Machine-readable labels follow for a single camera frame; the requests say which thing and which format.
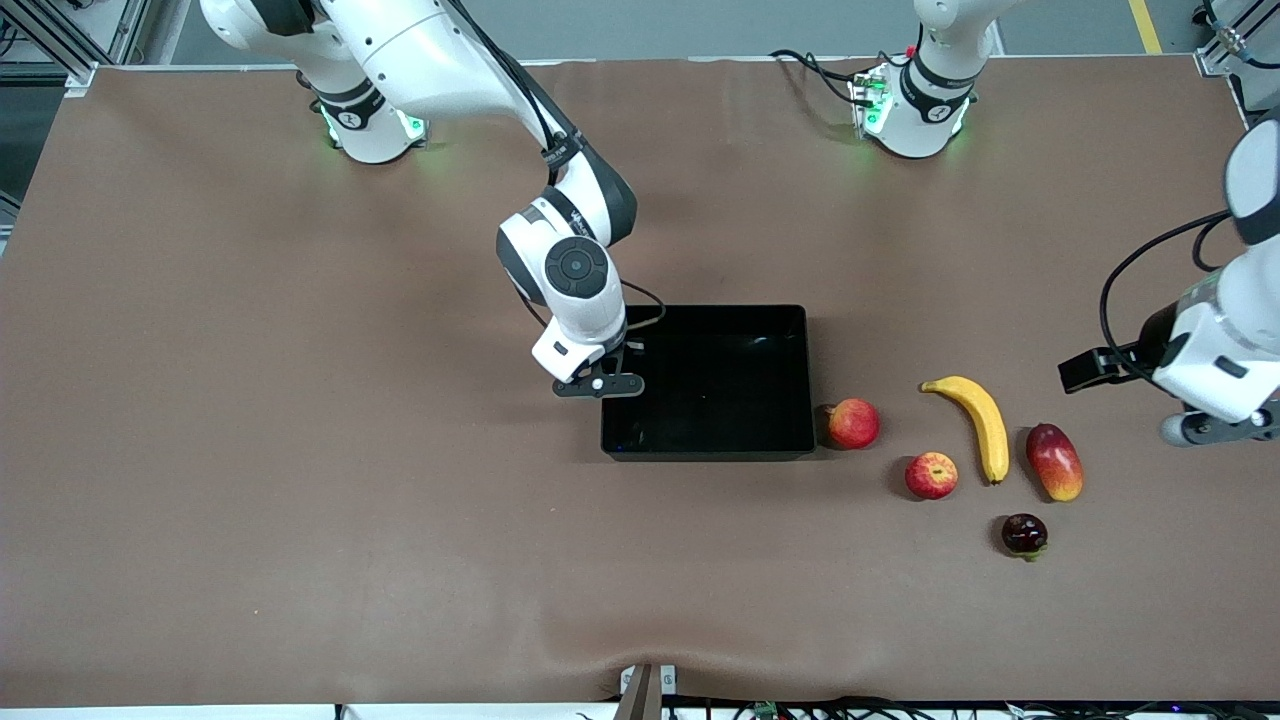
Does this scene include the red yellow mango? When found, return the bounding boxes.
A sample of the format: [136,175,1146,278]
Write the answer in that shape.
[1025,423,1085,503]

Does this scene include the brown table mat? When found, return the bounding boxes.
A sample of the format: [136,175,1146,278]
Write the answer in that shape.
[0,55,1280,707]

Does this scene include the yellow banana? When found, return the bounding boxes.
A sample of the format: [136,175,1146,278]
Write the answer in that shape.
[920,375,1011,486]

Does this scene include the aluminium frame profile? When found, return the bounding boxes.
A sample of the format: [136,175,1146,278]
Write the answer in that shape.
[1194,0,1280,79]
[0,0,153,97]

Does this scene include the pinkish red round fruit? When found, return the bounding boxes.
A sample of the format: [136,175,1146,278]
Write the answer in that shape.
[824,398,882,451]

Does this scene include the black rectangular plastic box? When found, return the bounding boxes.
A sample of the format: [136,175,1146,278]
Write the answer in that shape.
[600,304,817,463]

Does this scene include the black left arm base cables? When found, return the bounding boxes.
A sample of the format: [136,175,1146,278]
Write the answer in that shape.
[769,48,873,107]

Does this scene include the metal table clamp bracket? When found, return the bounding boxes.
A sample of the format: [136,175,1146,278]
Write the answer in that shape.
[619,663,679,720]

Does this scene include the red apple with stem dimple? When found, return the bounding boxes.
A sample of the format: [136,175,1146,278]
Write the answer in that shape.
[905,451,959,501]

